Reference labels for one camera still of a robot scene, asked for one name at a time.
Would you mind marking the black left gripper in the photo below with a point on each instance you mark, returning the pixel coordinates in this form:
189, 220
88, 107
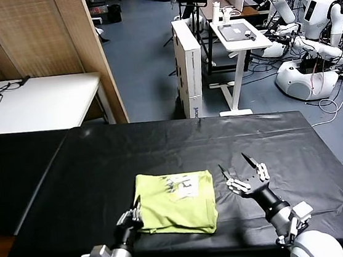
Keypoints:
126, 236

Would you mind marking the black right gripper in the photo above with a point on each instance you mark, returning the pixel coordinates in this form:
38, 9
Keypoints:
267, 198

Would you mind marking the yellow-green T-shirt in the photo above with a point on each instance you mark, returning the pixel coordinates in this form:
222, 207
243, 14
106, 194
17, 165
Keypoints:
177, 205

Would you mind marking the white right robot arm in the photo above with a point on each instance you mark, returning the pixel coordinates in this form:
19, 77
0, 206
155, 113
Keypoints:
315, 245

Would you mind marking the black table cover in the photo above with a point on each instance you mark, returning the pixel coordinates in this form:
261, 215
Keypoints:
8, 168
176, 146

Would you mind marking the white standing desk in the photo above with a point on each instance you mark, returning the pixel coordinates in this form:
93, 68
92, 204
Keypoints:
242, 44

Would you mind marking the tall white cardboard box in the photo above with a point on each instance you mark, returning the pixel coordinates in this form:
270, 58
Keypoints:
186, 58

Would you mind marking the small black device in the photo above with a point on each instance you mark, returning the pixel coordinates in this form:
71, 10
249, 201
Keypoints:
250, 35

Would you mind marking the white table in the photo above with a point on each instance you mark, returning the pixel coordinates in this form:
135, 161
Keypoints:
41, 103

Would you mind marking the grey closed laptop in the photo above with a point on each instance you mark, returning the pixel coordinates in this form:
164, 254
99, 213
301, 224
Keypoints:
234, 31

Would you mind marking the white cup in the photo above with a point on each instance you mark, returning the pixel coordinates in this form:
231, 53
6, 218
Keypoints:
226, 17

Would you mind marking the brown wooden desk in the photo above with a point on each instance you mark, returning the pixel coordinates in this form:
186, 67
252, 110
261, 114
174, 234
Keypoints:
248, 10

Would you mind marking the white bottle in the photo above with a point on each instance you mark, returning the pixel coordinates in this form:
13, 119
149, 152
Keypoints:
215, 13

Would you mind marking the white wheeled humanoid robot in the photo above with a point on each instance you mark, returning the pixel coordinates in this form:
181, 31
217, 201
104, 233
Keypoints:
316, 15

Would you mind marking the wooden partition screen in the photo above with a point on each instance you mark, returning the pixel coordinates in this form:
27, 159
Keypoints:
40, 35

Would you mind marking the black bin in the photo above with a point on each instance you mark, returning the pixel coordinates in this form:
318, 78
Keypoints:
113, 14

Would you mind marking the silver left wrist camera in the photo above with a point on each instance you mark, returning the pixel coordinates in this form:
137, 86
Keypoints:
100, 254

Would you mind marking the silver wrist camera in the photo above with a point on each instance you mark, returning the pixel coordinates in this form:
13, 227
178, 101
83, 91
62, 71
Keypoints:
100, 254
303, 211

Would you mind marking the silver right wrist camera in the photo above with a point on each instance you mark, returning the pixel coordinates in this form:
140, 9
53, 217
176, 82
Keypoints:
303, 211

